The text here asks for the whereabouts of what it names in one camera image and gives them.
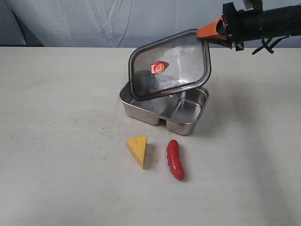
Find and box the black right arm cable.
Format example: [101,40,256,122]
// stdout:
[252,35,290,55]

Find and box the stainless steel lunch box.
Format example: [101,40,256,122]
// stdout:
[119,84,210,136]

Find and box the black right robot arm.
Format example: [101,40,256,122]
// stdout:
[196,0,301,54]

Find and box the yellow toy cheese wedge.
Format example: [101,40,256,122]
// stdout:
[126,135,147,169]

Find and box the dark transparent lunch box lid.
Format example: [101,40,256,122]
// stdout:
[128,29,212,101]

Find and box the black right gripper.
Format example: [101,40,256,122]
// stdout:
[196,2,264,51]

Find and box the red toy sausage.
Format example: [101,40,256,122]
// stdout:
[166,139,185,181]

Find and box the grey-blue backdrop cloth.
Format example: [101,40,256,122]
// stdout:
[0,0,301,48]

